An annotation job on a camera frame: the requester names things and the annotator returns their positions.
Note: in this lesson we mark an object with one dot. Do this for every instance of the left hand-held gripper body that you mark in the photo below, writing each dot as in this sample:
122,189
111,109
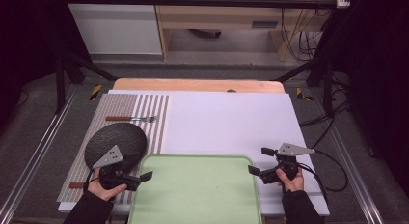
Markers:
107,157

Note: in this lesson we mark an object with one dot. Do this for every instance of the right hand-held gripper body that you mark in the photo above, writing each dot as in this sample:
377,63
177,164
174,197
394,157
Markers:
294,149

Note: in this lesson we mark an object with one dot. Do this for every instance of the black textured plate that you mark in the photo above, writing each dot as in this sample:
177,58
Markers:
119,138

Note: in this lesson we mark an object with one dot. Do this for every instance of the green tray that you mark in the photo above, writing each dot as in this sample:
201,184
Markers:
199,191

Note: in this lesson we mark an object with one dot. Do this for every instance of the person's right hand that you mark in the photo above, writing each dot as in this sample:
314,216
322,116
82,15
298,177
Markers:
293,184

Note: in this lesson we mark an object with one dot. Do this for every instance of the person's left hand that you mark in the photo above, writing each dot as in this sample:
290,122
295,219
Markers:
104,193

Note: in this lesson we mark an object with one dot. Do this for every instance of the striped placemat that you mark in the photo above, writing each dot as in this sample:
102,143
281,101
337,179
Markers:
128,103

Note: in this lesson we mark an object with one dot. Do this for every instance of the black metal stand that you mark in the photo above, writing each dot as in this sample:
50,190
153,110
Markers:
328,89
59,85

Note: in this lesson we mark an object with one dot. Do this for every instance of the dark curtain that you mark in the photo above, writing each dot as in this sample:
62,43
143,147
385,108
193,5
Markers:
379,72
29,40

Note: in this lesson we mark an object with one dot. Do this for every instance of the white cabinet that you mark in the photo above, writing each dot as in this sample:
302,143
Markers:
115,27

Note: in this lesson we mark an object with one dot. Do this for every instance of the light wooden desk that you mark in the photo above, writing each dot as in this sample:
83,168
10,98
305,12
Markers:
218,19

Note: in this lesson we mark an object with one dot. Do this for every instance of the white socket box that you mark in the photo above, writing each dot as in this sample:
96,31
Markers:
343,2

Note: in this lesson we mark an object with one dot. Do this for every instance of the black metal crossbar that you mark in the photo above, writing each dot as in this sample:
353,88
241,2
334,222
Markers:
193,1

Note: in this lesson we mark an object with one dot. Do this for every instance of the aluminium floor rail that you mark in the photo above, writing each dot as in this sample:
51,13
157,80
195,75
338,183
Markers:
32,156
357,182

